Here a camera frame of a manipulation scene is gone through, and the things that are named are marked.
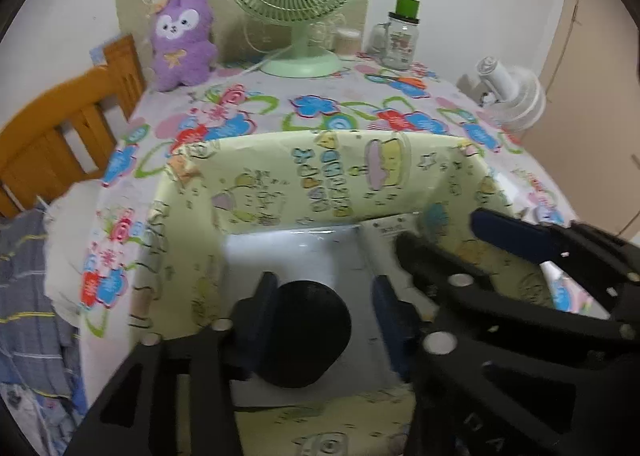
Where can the beige patterned cardboard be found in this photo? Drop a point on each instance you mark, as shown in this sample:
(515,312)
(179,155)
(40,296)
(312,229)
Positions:
(135,0)

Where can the purple plush toy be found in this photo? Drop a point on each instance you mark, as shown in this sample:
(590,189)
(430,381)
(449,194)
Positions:
(182,60)

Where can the beige door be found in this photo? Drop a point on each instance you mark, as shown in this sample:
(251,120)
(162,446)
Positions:
(600,110)

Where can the yellow cartoon print box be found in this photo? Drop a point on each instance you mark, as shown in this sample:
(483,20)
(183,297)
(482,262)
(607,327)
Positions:
(330,175)

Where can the white clip fan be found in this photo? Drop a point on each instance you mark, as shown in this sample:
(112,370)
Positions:
(520,95)

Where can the floral tablecloth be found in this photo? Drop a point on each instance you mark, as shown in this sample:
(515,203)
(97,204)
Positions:
(320,105)

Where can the cotton swab container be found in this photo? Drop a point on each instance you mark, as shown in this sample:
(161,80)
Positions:
(347,43)

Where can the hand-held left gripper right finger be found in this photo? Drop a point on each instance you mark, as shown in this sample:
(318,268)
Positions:
(387,321)

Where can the white glossy flat box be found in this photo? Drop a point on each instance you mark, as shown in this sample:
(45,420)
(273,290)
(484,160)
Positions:
(300,261)

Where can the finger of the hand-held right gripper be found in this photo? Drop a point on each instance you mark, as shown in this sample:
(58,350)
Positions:
(450,276)
(515,236)

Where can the glass jar with green lid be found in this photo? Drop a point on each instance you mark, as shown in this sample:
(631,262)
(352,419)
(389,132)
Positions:
(400,43)

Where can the black round container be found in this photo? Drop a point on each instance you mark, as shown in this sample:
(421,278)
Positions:
(310,331)

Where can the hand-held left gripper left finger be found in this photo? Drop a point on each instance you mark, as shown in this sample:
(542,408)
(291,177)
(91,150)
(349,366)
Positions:
(265,306)

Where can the blue plaid cloth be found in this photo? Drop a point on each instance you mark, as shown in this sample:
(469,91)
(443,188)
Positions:
(25,286)

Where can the wooden chair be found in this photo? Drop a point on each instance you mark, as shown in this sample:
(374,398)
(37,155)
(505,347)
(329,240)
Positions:
(45,135)

